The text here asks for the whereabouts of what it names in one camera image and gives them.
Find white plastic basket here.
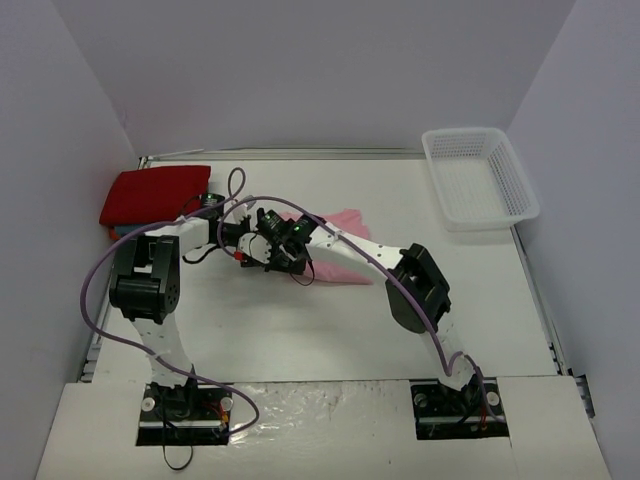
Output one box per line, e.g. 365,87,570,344
421,127,540,232

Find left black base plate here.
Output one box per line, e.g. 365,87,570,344
136,381,234,447

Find folded red t shirt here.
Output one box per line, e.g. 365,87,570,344
99,165,211,227

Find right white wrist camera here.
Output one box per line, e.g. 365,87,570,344
234,232,272,267

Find pink t shirt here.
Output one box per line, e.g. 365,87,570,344
277,207,373,288

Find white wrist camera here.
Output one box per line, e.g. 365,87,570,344
234,232,272,267
232,196,256,224

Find thin black cable loop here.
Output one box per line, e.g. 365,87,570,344
162,419,196,471

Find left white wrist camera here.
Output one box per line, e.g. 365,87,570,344
232,196,256,224

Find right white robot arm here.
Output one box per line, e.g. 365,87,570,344
235,210,480,413

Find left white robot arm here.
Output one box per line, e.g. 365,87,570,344
109,194,233,418

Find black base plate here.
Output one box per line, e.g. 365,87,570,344
410,377,509,441
136,381,234,447

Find folded teal t shirt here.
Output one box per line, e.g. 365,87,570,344
113,224,144,237

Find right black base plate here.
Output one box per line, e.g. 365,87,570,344
410,377,509,441

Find white foam board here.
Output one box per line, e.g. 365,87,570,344
38,376,609,479

